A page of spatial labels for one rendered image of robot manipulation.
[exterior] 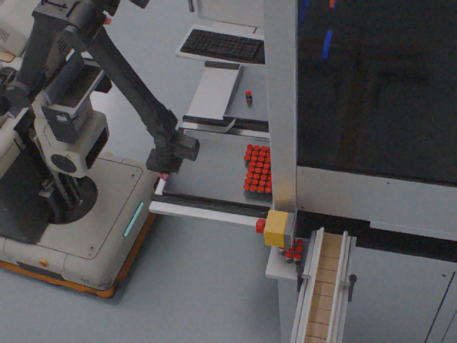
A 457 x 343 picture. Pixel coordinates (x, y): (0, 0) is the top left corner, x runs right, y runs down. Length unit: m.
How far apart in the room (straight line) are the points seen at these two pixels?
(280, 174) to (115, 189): 1.33
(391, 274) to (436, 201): 0.39
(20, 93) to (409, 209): 1.09
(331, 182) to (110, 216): 1.34
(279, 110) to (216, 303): 1.44
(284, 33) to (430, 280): 0.94
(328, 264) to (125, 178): 1.34
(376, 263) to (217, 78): 0.89
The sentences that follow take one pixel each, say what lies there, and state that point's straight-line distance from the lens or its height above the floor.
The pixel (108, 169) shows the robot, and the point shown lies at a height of 0.28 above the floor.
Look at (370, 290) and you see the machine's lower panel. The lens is 1.93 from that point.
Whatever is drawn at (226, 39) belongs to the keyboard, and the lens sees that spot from 2.42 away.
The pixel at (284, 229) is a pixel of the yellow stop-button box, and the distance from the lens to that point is 1.55.
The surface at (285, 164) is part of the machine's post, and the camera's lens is 1.45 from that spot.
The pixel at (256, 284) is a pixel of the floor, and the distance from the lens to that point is 2.64.
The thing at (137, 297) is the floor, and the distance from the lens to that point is 2.69.
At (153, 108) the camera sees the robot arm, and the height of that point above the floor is 1.24.
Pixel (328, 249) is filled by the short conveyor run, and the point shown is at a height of 0.93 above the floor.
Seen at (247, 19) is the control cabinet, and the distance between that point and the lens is 2.49.
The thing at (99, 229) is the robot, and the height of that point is 0.28.
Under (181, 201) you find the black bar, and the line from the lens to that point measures 1.79.
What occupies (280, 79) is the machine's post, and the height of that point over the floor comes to 1.49.
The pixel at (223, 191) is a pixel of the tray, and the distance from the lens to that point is 1.82.
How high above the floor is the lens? 2.33
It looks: 51 degrees down
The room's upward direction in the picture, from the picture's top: 9 degrees counter-clockwise
